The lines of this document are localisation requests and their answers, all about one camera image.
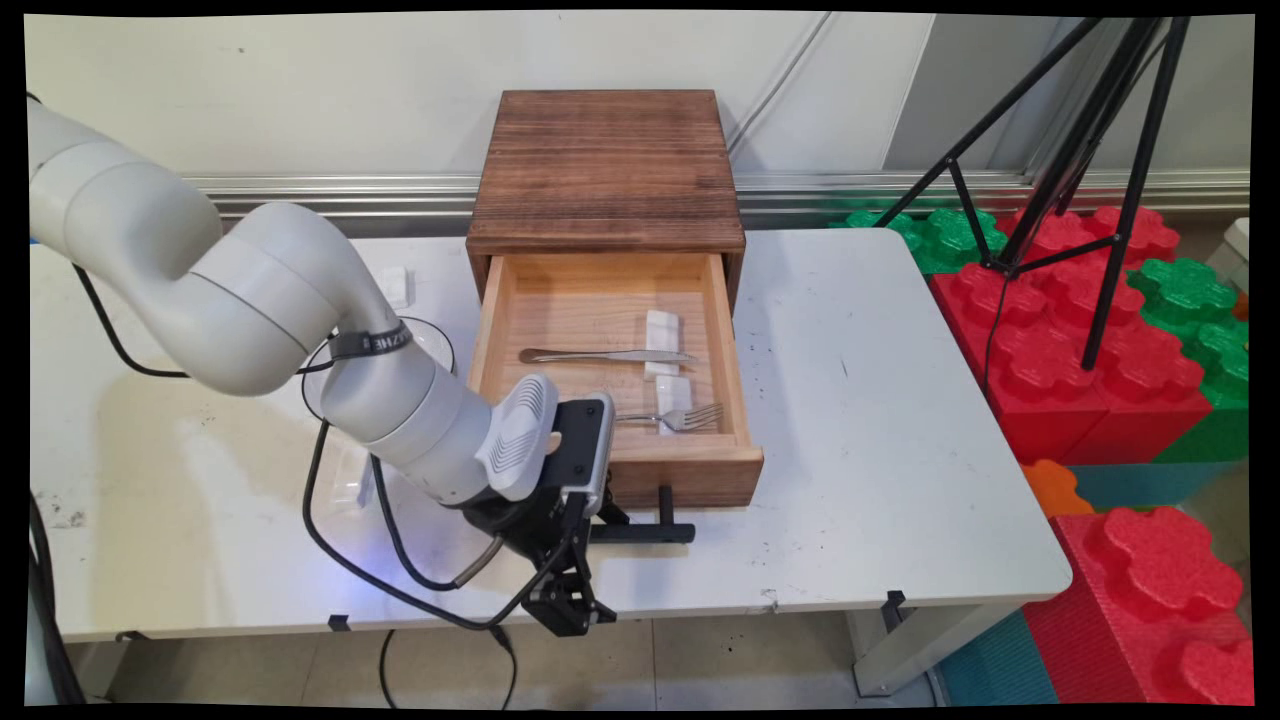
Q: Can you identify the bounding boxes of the black tripod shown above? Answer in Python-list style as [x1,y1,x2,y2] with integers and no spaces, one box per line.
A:
[875,15,1193,371]

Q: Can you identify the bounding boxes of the silver table knife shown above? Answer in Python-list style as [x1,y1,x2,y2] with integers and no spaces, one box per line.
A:
[518,346,699,367]

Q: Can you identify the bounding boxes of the white plate with black rim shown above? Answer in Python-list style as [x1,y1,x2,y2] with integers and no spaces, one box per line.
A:
[300,315,457,421]

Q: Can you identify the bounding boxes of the grey table leg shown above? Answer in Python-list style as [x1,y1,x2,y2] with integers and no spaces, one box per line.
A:
[850,600,1021,698]

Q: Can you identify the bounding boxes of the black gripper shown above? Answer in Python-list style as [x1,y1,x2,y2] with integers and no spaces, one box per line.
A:
[462,488,618,638]

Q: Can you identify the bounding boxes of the orange foam building block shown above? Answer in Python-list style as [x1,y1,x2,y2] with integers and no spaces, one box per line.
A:
[1020,460,1096,518]

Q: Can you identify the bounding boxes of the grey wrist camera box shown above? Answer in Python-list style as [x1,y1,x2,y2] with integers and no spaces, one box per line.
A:
[545,392,617,516]

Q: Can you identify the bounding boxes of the thin black tripod cable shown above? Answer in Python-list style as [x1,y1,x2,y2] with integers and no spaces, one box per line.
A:
[980,270,1006,396]

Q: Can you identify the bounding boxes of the teal foam building block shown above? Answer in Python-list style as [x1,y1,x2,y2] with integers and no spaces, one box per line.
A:
[1065,462,1216,513]

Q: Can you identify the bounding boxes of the black drawer handle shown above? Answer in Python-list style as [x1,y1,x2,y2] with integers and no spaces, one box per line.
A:
[590,485,697,546]

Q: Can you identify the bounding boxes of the thick black cable bundle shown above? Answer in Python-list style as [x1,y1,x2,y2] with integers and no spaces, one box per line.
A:
[27,495,89,706]

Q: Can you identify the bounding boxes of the silver fork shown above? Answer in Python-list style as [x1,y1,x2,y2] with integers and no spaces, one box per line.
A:
[615,402,725,433]

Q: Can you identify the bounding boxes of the aluminium wall rail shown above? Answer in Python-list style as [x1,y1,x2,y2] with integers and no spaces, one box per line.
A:
[185,170,1251,233]

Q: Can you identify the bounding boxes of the black velcro strap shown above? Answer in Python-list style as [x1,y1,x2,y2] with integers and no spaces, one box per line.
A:
[328,320,413,361]

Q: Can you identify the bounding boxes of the thin grey wall pipe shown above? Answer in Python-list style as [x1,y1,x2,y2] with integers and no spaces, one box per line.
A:
[728,12,833,153]

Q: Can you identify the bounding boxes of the light wooden drawer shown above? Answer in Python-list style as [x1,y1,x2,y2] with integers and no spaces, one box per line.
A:
[468,250,765,509]

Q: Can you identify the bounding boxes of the white box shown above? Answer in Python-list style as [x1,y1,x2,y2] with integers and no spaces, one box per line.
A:
[1205,218,1251,291]

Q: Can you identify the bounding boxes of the black cable with silver plug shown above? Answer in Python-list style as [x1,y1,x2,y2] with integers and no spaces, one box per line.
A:
[368,452,506,593]

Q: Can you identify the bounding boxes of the green foam building block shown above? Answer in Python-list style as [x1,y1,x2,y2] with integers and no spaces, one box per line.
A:
[1130,258,1251,463]
[830,207,1009,276]

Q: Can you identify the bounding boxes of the red foam building block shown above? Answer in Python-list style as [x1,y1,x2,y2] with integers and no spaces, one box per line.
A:
[930,205,1213,466]
[1022,505,1254,706]

